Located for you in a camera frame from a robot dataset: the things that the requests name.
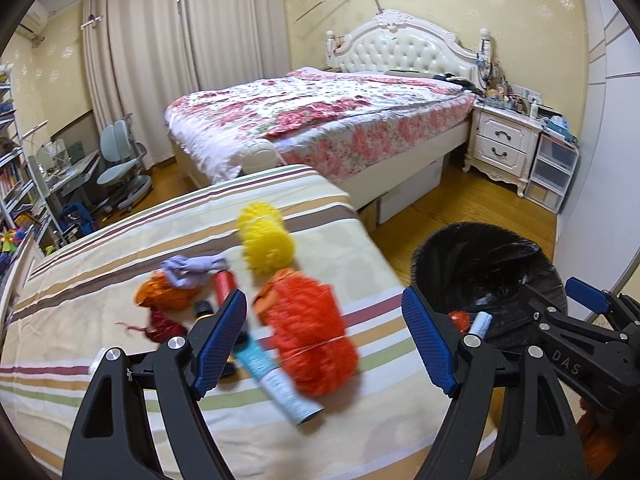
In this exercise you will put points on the group of small bottles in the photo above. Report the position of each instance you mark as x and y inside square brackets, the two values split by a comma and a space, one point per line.
[505, 92]

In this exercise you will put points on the teal tube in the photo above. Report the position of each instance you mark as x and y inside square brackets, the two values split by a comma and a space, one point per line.
[280, 385]

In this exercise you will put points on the person's orange clothing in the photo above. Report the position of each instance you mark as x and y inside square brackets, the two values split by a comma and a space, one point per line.
[597, 415]

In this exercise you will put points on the grey desk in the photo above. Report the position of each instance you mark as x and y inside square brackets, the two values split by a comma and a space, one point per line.
[75, 170]

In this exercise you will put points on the white storage box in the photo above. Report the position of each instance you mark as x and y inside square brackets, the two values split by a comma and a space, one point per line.
[410, 195]

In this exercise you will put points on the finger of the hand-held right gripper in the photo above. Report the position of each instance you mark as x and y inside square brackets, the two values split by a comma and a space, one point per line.
[585, 295]
[560, 319]

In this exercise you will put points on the white bed with tufted headboard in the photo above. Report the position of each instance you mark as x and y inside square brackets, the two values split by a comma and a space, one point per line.
[400, 50]

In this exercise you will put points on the black trash bin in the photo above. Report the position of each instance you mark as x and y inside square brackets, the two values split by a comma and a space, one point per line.
[480, 255]

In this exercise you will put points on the beige curtain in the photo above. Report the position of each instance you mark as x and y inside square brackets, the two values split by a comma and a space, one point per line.
[150, 45]

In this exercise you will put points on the purple cloth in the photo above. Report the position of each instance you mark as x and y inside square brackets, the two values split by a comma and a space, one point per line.
[187, 270]

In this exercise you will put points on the white wardrobe door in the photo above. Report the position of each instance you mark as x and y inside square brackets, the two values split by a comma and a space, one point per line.
[615, 135]

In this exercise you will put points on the striped bed sheet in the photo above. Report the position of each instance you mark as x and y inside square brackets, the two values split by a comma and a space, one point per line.
[125, 240]

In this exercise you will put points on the floral bedspread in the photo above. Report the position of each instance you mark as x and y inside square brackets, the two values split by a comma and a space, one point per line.
[350, 120]

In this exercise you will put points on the blue plastic crate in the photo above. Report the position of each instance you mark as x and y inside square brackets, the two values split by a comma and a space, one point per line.
[75, 216]

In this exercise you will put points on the dark cloth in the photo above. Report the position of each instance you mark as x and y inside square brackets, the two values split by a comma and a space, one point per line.
[450, 80]

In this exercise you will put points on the grey-blue desk chair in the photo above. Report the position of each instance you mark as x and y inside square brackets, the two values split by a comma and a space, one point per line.
[114, 135]
[112, 175]

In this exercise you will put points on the colourful toys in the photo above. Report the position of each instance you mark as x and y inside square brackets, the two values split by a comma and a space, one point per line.
[12, 242]

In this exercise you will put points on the red-orange mesh bag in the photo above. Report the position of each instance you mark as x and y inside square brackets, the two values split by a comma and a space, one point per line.
[310, 330]

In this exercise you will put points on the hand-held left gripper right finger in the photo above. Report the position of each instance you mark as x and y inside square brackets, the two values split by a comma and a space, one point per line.
[425, 335]

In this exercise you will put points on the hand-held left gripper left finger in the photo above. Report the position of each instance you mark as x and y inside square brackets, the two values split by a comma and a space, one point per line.
[220, 340]

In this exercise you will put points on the plastic drawer unit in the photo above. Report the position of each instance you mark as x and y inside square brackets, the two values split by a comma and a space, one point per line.
[552, 160]

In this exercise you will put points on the bookshelf with books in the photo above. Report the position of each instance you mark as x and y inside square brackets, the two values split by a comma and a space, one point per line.
[15, 180]

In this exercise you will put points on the red plastic bag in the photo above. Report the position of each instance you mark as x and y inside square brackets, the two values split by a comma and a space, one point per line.
[459, 319]

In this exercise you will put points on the dark red scrap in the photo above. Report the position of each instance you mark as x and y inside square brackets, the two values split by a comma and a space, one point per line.
[162, 325]

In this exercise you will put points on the white air conditioner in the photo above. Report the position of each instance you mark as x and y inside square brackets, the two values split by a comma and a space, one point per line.
[32, 22]

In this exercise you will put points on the white nightstand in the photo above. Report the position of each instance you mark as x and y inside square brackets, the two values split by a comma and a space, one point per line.
[500, 145]

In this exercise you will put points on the crumpled orange paper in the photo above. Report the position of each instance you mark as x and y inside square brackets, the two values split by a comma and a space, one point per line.
[165, 300]

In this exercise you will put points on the yellow spiky foam roll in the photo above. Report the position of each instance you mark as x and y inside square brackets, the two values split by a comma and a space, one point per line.
[267, 247]

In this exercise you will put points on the white tube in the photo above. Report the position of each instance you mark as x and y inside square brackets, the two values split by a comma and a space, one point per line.
[481, 324]

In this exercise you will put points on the blue box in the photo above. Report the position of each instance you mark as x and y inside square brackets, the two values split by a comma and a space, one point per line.
[560, 126]

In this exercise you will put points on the red spool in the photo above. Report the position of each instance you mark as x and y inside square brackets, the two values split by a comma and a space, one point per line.
[224, 282]

